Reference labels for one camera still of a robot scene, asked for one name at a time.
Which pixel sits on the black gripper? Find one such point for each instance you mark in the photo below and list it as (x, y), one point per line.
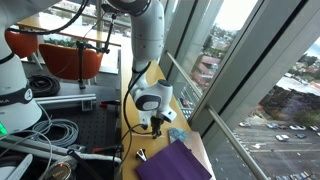
(156, 120)

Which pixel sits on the clear plastic straw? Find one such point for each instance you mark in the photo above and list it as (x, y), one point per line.
(140, 135)

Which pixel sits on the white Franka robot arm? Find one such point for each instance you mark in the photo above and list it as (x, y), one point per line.
(146, 30)

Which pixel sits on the white paper sheet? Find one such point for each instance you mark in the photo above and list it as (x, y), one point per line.
(178, 134)

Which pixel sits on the black metal binder clip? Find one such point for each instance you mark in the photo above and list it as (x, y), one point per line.
(141, 155)

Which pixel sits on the purple cloth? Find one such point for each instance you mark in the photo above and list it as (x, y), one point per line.
(173, 163)

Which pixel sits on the grey metal window handrail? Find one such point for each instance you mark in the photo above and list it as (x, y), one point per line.
(230, 135)

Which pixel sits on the short aluminium extrusion bar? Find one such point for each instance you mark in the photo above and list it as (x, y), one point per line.
(63, 100)

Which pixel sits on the round chrome metal object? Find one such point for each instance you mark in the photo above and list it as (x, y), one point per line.
(58, 171)

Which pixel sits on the orange chair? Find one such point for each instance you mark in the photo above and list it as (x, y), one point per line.
(21, 43)
(66, 63)

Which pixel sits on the light wooden desk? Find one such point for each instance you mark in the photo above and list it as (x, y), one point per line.
(66, 31)

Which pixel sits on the white curved plastic part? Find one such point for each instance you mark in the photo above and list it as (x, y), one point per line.
(13, 170)

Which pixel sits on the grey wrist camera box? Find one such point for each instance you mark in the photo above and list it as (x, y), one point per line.
(168, 116)

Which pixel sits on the black camera stand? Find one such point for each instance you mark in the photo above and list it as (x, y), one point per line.
(81, 66)

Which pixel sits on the long grey metal frame bar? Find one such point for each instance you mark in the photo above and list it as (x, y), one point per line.
(33, 146)

